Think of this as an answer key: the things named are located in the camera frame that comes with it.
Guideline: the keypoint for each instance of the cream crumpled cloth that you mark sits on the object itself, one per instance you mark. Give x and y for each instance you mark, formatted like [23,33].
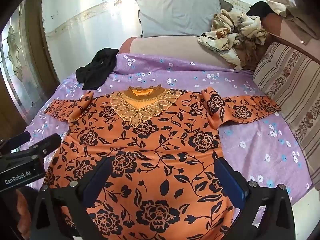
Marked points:
[277,1]

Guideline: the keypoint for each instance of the orange black floral dress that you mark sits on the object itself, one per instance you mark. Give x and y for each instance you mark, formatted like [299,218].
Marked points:
[155,142]

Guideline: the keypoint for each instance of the purple floral bedsheet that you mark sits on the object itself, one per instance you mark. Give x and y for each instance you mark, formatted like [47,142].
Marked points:
[250,150]

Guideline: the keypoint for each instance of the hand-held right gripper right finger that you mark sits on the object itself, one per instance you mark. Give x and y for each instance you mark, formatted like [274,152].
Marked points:
[228,180]

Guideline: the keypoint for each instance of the striped floral bolster pillow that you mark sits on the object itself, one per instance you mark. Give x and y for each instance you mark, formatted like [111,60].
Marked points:
[287,85]

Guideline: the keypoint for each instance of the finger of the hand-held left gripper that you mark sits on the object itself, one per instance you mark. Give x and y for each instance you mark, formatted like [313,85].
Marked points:
[47,145]
[15,143]

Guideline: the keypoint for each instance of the grey pillow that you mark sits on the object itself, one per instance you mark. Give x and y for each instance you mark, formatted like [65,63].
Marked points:
[175,12]

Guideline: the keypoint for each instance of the wooden stained glass door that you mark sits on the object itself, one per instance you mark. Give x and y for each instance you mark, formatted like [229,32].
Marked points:
[15,55]

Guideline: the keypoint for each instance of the khaki shirt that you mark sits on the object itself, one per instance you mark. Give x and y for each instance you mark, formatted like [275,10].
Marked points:
[302,25]

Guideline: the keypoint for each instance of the black garment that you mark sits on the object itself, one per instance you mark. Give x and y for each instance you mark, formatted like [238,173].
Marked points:
[260,8]

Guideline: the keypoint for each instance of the black cloth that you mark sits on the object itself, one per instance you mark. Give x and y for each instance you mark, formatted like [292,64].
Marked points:
[100,67]

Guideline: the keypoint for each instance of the cream brown floral blanket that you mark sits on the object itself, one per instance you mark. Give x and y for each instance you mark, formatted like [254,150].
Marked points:
[225,37]

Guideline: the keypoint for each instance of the beige mattress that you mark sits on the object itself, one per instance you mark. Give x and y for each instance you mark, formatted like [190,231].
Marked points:
[170,45]

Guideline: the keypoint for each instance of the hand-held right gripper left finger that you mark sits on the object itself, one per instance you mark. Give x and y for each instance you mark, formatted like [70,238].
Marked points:
[98,177]

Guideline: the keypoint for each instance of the brown bed frame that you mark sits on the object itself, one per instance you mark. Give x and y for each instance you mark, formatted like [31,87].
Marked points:
[282,30]

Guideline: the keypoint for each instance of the person's left forearm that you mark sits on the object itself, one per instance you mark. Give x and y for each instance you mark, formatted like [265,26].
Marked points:
[23,212]

